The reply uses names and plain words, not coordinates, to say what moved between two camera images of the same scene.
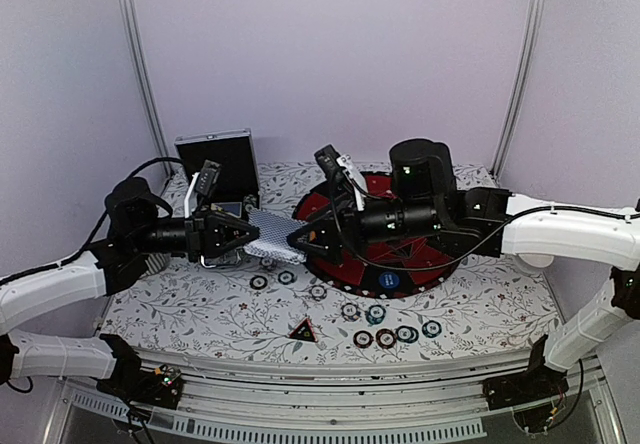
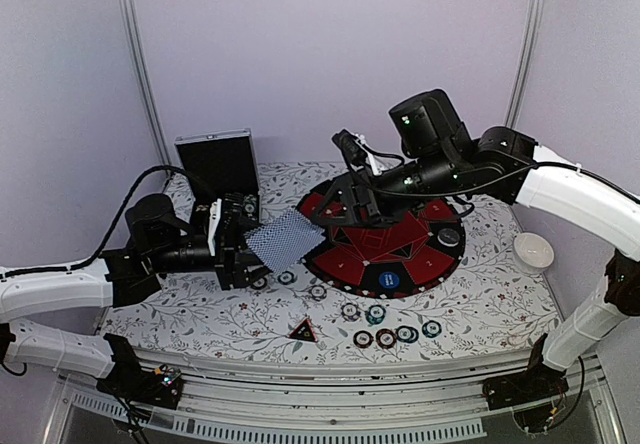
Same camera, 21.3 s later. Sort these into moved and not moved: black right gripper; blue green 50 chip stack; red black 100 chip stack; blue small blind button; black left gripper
Moved: black left gripper; black right gripper
Not moved: red black 100 chip stack; blue green 50 chip stack; blue small blind button
